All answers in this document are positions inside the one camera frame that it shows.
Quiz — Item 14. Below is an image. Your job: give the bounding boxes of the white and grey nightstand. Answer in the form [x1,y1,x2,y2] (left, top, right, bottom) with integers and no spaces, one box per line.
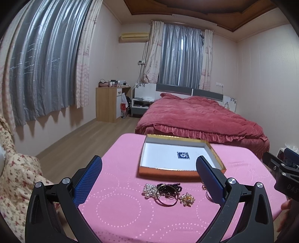
[130,98,155,118]

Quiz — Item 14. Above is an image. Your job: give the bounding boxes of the white and grey headboard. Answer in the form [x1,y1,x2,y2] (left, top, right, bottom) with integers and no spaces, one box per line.
[134,82,237,113]

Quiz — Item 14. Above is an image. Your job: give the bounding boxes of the gold bangle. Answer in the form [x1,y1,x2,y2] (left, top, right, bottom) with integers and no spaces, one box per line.
[156,184,179,207]

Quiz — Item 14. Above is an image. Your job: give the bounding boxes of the wooden desk cabinet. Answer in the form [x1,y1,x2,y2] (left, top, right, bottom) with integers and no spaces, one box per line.
[95,86,131,123]

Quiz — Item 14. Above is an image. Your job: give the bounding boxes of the bed with red duvet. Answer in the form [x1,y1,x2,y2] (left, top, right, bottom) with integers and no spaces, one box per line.
[135,92,270,159]

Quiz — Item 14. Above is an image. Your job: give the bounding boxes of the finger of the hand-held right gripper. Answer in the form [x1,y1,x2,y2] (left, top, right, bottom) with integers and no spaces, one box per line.
[263,152,299,179]
[278,147,299,169]

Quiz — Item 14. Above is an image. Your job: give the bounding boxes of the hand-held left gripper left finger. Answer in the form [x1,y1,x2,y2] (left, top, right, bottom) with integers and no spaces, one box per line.
[24,155,103,243]

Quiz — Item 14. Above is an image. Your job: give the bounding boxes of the grey shiny window curtain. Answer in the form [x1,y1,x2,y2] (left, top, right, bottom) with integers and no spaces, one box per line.
[158,23,204,87]

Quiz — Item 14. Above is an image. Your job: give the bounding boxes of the dark purple bead bracelet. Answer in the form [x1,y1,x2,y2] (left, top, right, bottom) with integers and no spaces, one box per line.
[156,183,183,193]

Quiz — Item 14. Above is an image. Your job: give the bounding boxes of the pink dotted tablecloth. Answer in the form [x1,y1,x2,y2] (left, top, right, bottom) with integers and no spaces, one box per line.
[77,133,288,243]

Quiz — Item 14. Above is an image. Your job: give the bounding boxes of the orange cardboard box white inside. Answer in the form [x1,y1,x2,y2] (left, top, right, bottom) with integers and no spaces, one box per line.
[139,134,227,181]

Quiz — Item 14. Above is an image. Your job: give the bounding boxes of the person's right hand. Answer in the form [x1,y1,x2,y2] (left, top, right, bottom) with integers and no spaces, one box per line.
[278,200,293,233]

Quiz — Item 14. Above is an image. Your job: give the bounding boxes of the white pearl brooch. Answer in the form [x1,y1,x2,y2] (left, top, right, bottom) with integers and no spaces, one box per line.
[142,183,160,199]

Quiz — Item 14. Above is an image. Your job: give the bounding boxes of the floral sofa cover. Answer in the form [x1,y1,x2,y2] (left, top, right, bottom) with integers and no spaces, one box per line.
[0,114,61,235]

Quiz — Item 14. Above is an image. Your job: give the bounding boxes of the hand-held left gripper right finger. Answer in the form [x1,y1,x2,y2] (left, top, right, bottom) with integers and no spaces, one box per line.
[196,156,274,243]

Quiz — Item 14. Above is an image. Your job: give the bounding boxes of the large grey shiny curtain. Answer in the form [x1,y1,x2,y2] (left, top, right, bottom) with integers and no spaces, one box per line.
[9,0,94,128]

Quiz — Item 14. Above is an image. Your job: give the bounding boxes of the pink floral curtain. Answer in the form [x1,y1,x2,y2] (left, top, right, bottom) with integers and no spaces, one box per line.
[141,21,165,84]
[74,0,104,108]
[199,29,214,91]

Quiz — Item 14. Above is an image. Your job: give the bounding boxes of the beige air conditioner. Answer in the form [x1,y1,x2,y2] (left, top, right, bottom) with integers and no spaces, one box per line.
[118,32,150,43]

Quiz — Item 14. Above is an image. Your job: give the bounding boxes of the gold flower brooch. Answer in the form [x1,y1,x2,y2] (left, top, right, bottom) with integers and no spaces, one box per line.
[179,192,196,207]

